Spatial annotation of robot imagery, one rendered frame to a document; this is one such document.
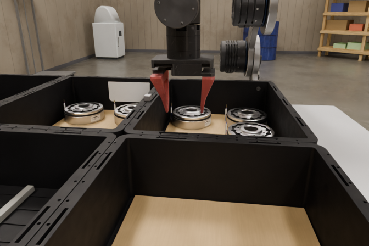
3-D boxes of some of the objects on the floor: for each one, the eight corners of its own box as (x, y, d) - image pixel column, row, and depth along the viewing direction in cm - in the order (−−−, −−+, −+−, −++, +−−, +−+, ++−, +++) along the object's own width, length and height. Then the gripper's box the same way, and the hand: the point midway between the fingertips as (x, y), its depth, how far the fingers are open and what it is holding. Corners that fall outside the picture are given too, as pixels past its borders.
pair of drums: (267, 54, 827) (270, 20, 797) (278, 61, 700) (282, 20, 669) (240, 53, 834) (242, 20, 804) (245, 60, 707) (248, 20, 676)
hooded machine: (126, 56, 770) (122, 6, 729) (118, 60, 716) (115, 5, 675) (103, 56, 778) (99, 6, 736) (95, 59, 724) (89, 5, 682)
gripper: (216, 22, 48) (214, 106, 53) (155, 23, 50) (159, 105, 55) (216, 23, 42) (213, 119, 47) (146, 24, 43) (151, 117, 48)
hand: (184, 107), depth 51 cm, fingers open, 6 cm apart
